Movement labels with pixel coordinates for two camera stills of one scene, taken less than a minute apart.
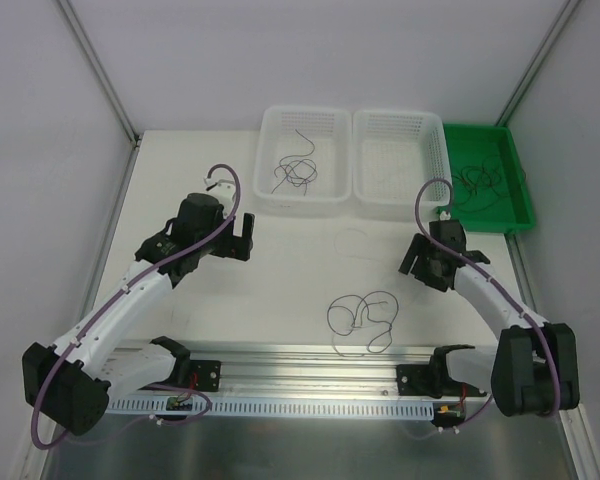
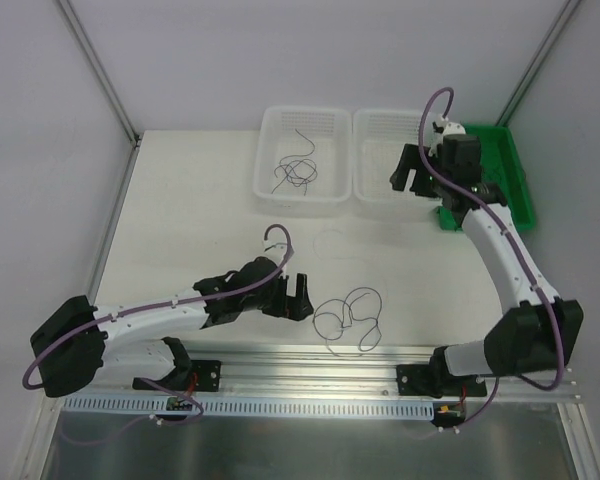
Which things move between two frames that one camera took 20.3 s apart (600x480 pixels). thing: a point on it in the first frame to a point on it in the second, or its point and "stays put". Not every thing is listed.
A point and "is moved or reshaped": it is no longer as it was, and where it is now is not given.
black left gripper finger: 248,227 to 302,296
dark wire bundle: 345,314 is moved or reshaped
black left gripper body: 237,240 to 284,298
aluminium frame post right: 557,29 stays put
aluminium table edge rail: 298,373 stays put
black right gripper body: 427,267 to 421,170
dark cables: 298,170 stays put
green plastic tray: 489,183 stays put
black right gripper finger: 412,253 to 410,159
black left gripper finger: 240,248 to 299,311
